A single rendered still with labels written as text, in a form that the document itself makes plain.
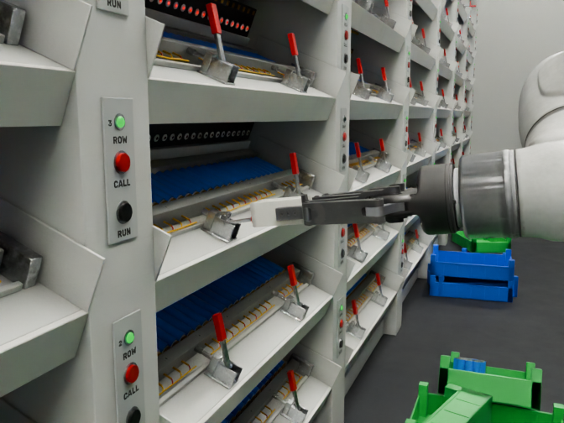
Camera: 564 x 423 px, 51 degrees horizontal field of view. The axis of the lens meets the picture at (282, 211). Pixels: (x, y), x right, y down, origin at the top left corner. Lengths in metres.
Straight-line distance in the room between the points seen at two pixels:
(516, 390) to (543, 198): 0.78
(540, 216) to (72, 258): 0.42
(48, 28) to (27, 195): 0.13
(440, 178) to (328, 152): 0.52
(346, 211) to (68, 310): 0.29
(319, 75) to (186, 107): 0.52
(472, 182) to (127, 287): 0.34
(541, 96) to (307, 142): 0.53
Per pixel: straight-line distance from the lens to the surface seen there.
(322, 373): 1.23
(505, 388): 1.33
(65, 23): 0.49
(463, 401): 1.10
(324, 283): 1.16
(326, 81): 1.12
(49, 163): 0.50
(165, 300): 0.62
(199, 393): 0.76
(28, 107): 0.46
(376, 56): 1.82
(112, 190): 0.51
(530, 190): 0.60
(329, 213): 0.63
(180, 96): 0.61
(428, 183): 0.62
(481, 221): 0.61
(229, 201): 0.84
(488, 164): 0.61
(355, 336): 1.47
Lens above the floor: 0.68
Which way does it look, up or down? 9 degrees down
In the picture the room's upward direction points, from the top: straight up
